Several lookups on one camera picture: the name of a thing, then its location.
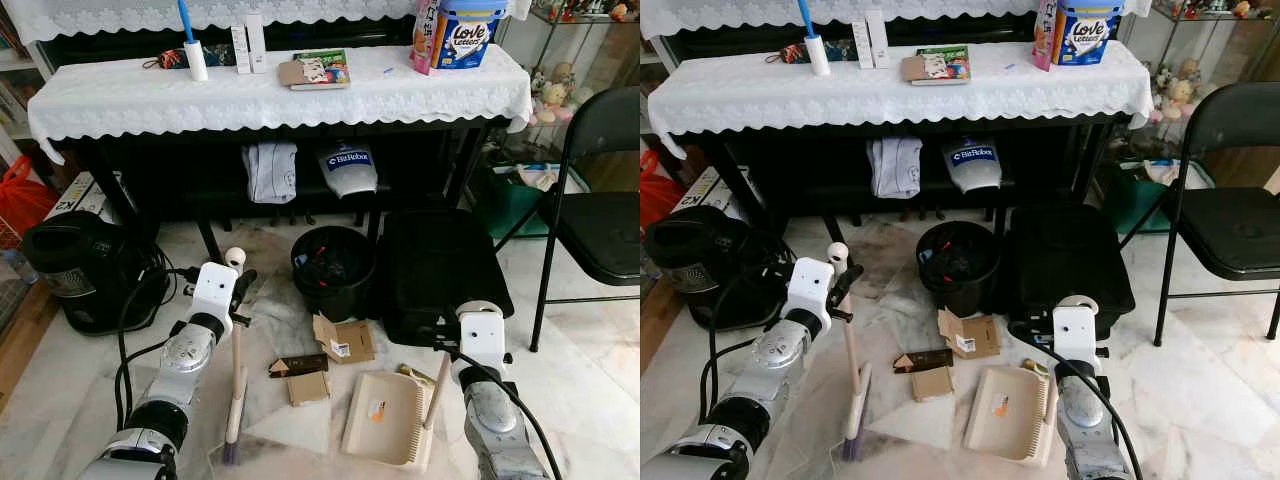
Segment brown cardboard box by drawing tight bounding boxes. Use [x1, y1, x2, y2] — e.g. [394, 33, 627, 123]
[312, 313, 377, 366]
[936, 308, 1001, 361]

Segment dark brown cardboard sleeve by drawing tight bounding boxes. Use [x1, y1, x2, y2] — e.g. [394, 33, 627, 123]
[893, 349, 954, 374]
[268, 353, 330, 379]

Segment beige broom with purple bristles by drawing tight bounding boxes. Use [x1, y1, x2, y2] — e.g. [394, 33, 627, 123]
[221, 246, 250, 467]
[825, 241, 874, 462]

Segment beige long-handled dustpan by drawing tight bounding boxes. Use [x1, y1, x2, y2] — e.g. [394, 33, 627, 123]
[340, 297, 505, 472]
[963, 294, 1101, 467]

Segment small tan cardboard box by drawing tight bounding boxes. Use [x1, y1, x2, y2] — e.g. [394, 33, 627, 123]
[286, 370, 332, 407]
[911, 366, 956, 403]

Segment black floor appliance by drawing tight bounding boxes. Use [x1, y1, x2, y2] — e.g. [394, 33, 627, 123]
[21, 210, 171, 337]
[643, 205, 791, 331]

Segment black soft case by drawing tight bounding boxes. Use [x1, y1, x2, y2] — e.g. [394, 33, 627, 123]
[1002, 203, 1137, 341]
[377, 208, 516, 348]

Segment black round trash bin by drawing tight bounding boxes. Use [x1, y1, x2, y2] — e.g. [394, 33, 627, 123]
[291, 225, 378, 323]
[915, 221, 1002, 318]

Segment grey folded garment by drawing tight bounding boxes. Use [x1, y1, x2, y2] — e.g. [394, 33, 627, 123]
[866, 137, 924, 200]
[242, 141, 300, 206]

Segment green storage bin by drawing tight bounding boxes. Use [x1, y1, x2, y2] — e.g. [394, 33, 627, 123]
[1098, 158, 1216, 236]
[472, 162, 591, 241]

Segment white BitRobot bag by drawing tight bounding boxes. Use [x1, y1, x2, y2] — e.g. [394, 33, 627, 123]
[317, 142, 380, 200]
[941, 138, 1004, 194]

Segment white K2 printed box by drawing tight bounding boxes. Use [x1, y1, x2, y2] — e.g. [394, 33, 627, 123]
[672, 166, 746, 223]
[42, 170, 126, 229]

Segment wide white lace cloth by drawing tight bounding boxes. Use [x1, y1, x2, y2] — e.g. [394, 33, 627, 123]
[647, 40, 1155, 161]
[27, 44, 534, 166]

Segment black folding chair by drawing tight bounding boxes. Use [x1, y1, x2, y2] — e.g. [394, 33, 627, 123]
[495, 86, 641, 353]
[1120, 82, 1280, 348]

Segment red plastic bag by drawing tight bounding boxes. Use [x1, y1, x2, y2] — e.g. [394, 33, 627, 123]
[640, 150, 676, 229]
[0, 155, 59, 241]

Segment green illustrated book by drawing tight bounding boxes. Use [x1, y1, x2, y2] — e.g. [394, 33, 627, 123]
[912, 45, 972, 86]
[290, 49, 352, 92]

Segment tall white slim box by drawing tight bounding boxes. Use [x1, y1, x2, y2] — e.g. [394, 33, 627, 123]
[866, 9, 890, 69]
[245, 13, 268, 74]

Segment cream plush doll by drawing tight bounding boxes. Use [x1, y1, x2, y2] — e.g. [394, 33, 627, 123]
[1150, 60, 1206, 123]
[528, 62, 583, 126]

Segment grey-white lace runner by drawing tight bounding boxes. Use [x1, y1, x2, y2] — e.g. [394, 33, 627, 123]
[5, 0, 533, 44]
[640, 0, 1151, 41]

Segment pink snack box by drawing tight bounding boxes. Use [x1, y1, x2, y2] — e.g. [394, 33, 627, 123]
[1033, 0, 1061, 72]
[411, 0, 441, 76]

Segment blue Love Letters tin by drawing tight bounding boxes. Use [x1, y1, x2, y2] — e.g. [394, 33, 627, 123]
[1055, 0, 1129, 67]
[432, 0, 509, 71]

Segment white bookshelf with books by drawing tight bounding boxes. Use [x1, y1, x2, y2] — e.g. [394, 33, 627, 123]
[0, 15, 51, 166]

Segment glass display cabinet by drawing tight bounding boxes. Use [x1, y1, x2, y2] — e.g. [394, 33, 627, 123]
[495, 0, 641, 171]
[1120, 0, 1280, 171]

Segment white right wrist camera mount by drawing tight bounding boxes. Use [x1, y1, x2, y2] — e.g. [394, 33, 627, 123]
[457, 306, 507, 367]
[1052, 306, 1099, 363]

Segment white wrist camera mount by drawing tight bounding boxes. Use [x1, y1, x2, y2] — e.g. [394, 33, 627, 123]
[457, 306, 507, 367]
[190, 262, 241, 321]
[787, 257, 836, 317]
[1052, 306, 1099, 363]

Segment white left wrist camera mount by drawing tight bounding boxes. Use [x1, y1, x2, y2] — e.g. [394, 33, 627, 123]
[190, 262, 241, 321]
[787, 257, 836, 317]

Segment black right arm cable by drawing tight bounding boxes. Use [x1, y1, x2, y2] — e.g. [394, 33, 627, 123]
[432, 338, 551, 480]
[1008, 320, 1146, 480]

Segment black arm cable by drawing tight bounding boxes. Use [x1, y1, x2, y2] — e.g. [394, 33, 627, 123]
[697, 265, 801, 426]
[1008, 320, 1146, 480]
[113, 262, 206, 431]
[432, 338, 551, 480]

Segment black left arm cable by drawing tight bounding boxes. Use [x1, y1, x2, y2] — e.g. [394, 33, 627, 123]
[113, 262, 206, 431]
[697, 265, 801, 426]

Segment blue-handled white lint roller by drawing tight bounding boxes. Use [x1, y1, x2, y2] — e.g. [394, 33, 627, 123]
[797, 0, 832, 77]
[177, 0, 210, 83]

